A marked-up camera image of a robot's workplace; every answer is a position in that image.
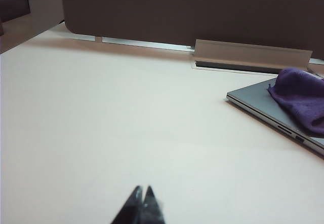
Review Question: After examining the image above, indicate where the grey desk divider panel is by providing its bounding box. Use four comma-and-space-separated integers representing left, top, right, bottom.
59, 0, 324, 58

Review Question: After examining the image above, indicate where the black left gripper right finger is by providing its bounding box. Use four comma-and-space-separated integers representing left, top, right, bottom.
138, 185, 167, 224

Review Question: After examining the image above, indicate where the purple microfibre rag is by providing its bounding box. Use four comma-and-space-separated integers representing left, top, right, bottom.
267, 67, 324, 138

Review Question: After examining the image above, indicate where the silver closed laptop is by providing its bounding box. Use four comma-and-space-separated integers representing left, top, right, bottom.
226, 75, 324, 157

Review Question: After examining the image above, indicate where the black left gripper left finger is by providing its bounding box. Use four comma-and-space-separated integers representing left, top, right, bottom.
110, 185, 144, 224

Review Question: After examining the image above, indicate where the beige cable tray flap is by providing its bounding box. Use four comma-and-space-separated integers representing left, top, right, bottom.
190, 39, 313, 74

